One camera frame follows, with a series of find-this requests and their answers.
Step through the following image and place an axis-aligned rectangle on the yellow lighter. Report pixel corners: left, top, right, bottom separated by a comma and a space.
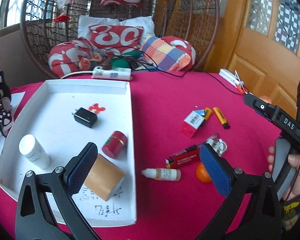
203, 107, 212, 121
213, 107, 230, 129

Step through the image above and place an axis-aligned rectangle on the orange mandarin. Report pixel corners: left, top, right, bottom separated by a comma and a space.
195, 163, 212, 183

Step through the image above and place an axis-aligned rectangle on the tan tape roll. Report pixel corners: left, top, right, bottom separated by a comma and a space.
84, 154, 126, 201

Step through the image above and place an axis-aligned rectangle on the red rectangular lighter box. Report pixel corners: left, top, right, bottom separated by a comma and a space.
166, 148, 199, 169

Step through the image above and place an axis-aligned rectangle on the small dropper bottle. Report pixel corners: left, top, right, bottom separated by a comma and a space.
141, 168, 181, 181

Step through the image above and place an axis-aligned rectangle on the black charger adapter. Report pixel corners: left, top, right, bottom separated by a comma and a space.
72, 107, 97, 128

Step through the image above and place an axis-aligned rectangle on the right hand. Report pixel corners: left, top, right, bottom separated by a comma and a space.
267, 146, 300, 202

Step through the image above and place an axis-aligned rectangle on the peach apple fruit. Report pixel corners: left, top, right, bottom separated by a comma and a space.
259, 95, 272, 104

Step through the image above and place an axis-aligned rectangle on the white pill bottle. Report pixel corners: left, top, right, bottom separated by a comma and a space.
19, 134, 51, 170

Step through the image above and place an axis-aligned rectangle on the white power strip right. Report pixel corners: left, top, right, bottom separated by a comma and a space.
218, 69, 244, 87

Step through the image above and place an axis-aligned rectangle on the white power strip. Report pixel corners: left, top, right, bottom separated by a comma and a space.
92, 67, 132, 81
218, 69, 244, 87

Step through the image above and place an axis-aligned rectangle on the small pink barcode box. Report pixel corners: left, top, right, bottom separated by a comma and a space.
181, 111, 204, 138

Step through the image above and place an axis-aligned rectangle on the red small jar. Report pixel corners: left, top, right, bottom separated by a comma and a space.
102, 131, 128, 159

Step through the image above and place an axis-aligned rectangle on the white cardboard tray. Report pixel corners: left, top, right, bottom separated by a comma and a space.
0, 79, 137, 228

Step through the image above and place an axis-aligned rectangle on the pink red tablecloth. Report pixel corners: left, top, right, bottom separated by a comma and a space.
0, 72, 280, 239

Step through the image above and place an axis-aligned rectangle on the red patterned cushion right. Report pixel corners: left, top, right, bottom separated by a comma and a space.
161, 36, 196, 72

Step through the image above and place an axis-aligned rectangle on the red patterned cushion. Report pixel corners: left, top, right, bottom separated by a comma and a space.
161, 36, 196, 72
48, 37, 96, 77

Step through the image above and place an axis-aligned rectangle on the plaid striped cushion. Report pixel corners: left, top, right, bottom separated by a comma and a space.
140, 35, 191, 72

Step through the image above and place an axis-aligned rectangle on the red patterned cushion left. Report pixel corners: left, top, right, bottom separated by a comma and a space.
48, 37, 96, 77

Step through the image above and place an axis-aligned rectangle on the green cloth item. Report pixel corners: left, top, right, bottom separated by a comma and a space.
110, 50, 142, 70

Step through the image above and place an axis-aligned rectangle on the red white patterned pillow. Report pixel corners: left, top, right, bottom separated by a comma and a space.
89, 24, 143, 55

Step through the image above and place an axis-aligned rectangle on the wicker hanging egg chair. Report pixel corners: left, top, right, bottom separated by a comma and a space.
20, 0, 219, 79

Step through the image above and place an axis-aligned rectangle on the black power cable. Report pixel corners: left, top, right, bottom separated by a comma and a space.
103, 45, 244, 95

